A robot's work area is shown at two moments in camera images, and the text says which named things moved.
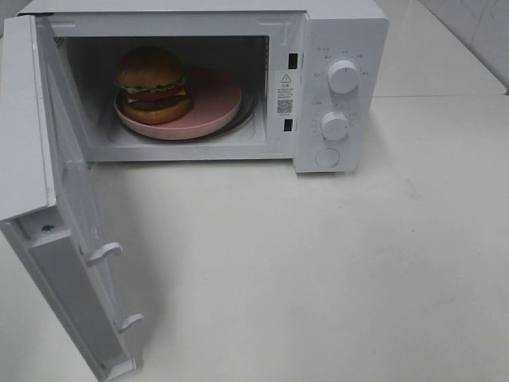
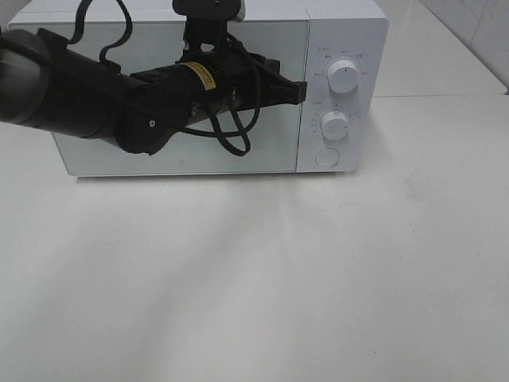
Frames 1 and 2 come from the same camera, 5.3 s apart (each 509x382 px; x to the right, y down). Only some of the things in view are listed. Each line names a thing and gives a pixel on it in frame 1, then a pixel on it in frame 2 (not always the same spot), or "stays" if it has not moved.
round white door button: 327,157 stays
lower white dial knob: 335,126 stays
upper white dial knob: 343,76 stays
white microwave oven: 49,208 to 276,135
